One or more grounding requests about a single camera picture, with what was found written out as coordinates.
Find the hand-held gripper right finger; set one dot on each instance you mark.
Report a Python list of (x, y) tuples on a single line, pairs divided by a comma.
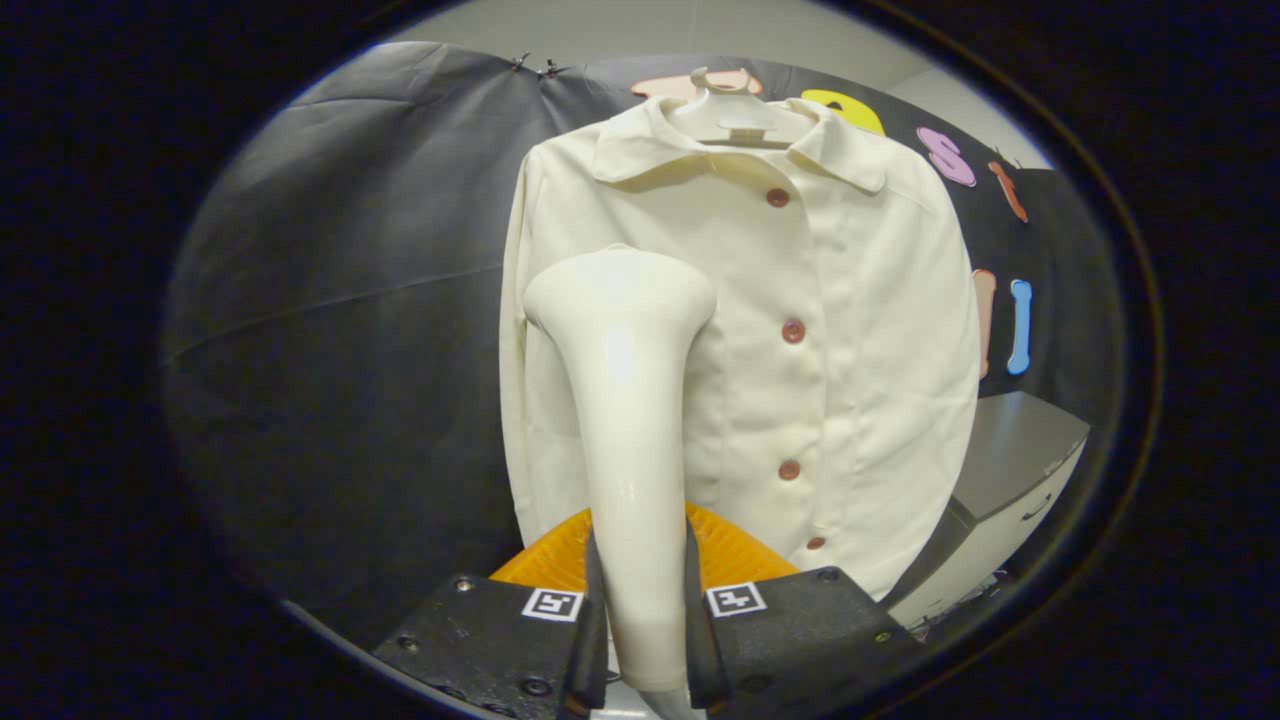
[(800, 640)]

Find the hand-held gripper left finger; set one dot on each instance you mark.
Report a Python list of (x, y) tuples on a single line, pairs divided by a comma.
[(500, 640)]

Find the white garment steamer wand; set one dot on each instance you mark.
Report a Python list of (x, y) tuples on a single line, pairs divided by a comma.
[(630, 450)]

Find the cream button-up shirt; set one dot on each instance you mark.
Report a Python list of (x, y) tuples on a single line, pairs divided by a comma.
[(880, 350)]

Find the white plastic clothes hanger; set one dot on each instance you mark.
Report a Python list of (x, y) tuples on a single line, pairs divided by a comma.
[(735, 120)]

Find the grey-topped white cabinet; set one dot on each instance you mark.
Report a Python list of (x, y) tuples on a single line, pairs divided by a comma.
[(1020, 440)]

